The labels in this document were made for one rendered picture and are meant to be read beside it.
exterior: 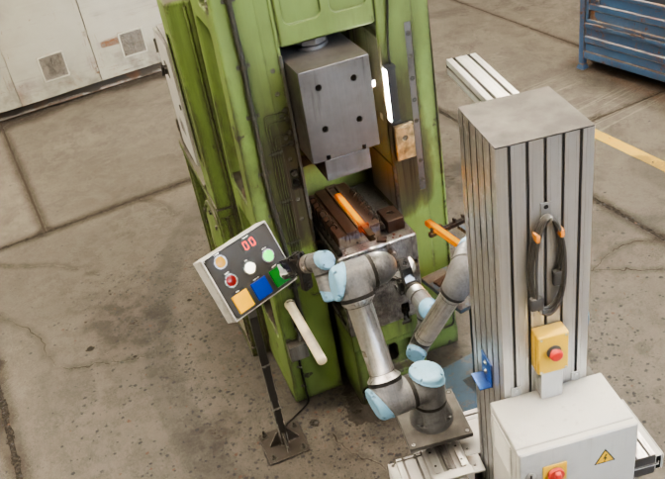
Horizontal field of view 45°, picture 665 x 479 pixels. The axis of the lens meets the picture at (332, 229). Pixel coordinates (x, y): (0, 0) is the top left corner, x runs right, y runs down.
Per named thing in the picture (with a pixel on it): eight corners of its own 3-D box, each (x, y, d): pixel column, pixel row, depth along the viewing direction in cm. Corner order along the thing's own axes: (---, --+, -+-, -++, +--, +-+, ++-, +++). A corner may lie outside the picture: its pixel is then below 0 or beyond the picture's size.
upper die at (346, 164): (371, 167, 342) (369, 147, 337) (328, 181, 337) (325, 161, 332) (335, 131, 376) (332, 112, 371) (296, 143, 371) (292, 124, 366)
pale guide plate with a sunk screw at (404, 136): (417, 155, 362) (413, 122, 353) (398, 161, 360) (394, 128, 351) (414, 153, 364) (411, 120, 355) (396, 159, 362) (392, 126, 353)
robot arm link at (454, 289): (480, 285, 269) (424, 370, 301) (487, 265, 277) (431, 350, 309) (449, 268, 270) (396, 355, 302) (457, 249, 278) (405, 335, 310)
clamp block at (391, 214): (406, 228, 364) (404, 216, 360) (388, 234, 362) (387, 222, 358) (394, 216, 374) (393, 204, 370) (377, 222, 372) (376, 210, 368)
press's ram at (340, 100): (398, 138, 340) (388, 47, 318) (313, 164, 331) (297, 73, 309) (360, 104, 374) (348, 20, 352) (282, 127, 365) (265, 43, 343)
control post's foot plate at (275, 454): (313, 450, 383) (310, 436, 378) (268, 467, 378) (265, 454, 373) (298, 420, 401) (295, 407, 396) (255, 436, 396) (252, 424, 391)
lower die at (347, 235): (381, 237, 361) (379, 221, 357) (339, 250, 357) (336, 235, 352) (346, 195, 395) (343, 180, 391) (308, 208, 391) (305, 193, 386)
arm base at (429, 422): (459, 428, 275) (457, 407, 270) (417, 438, 274) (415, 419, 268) (444, 397, 288) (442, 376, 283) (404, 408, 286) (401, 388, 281)
